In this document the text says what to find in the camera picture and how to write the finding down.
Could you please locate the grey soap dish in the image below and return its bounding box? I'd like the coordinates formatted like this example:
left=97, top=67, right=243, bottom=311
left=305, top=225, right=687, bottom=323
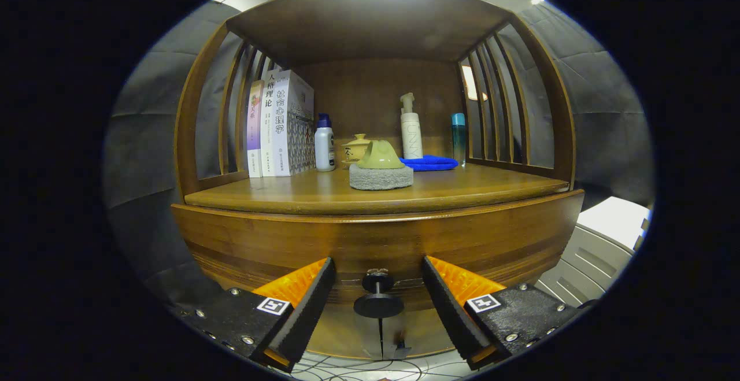
left=349, top=163, right=415, bottom=191

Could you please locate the clear bottle blue cap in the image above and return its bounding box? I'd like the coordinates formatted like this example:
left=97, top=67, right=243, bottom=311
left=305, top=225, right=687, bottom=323
left=451, top=113, right=467, bottom=167

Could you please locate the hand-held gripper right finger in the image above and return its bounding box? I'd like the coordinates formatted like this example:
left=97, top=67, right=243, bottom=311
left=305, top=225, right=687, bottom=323
left=422, top=256, right=582, bottom=370

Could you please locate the white bottle blue cap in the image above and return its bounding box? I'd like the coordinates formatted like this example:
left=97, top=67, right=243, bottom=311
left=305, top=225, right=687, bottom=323
left=314, top=113, right=336, bottom=172

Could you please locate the white pump bottle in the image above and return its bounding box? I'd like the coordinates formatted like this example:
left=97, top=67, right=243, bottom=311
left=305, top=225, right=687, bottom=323
left=400, top=93, right=424, bottom=160

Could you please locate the black drawer knob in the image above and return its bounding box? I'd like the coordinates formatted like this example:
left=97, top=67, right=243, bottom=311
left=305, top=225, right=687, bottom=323
left=353, top=271, right=405, bottom=319

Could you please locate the white grey appliance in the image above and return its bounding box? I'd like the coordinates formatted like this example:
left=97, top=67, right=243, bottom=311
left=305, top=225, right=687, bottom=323
left=535, top=196, right=653, bottom=309

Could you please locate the blue folded cloth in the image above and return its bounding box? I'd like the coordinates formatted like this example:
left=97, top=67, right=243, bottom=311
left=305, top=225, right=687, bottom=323
left=399, top=155, right=459, bottom=172

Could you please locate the white patterned cover book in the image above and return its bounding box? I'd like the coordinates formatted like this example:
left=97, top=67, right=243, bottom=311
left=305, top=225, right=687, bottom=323
left=273, top=69, right=316, bottom=176

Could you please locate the black backdrop cloth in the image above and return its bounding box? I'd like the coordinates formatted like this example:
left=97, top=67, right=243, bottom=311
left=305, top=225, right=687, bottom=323
left=104, top=0, right=657, bottom=312

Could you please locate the yellow lidded teacup with saucer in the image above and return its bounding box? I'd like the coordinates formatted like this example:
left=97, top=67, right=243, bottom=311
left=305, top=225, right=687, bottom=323
left=340, top=134, right=371, bottom=169

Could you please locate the wooden drawer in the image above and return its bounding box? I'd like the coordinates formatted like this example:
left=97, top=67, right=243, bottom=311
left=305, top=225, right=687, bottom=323
left=172, top=189, right=586, bottom=312

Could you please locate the wooden cabinet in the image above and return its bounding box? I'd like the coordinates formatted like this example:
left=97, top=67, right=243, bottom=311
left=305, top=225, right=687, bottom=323
left=171, top=0, right=586, bottom=361

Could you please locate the purple spine book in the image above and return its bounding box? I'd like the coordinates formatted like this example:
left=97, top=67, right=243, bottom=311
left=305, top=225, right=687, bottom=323
left=247, top=79, right=265, bottom=178

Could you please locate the green soap bar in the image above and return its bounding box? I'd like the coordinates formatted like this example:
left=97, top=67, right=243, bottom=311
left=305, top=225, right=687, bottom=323
left=357, top=140, right=406, bottom=170

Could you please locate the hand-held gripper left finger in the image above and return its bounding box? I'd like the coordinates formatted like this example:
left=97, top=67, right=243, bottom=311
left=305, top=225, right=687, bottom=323
left=179, top=257, right=337, bottom=373

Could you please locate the tangle of black cables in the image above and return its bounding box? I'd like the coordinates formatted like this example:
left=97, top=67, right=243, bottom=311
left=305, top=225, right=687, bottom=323
left=289, top=352, right=463, bottom=381

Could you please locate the wooden countertop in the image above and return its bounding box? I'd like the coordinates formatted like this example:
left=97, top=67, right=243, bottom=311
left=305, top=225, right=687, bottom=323
left=184, top=161, right=570, bottom=216

